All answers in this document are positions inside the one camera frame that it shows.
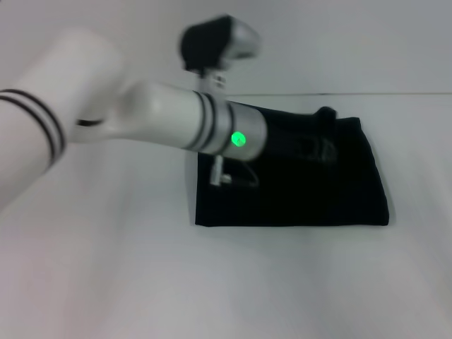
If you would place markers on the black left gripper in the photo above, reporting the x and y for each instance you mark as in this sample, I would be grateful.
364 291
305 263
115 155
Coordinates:
296 130

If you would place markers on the black shirt with white print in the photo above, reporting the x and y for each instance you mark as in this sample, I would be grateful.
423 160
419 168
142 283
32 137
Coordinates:
300 187

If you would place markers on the silver black wrist camera box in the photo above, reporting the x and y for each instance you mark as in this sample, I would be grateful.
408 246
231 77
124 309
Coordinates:
219 42

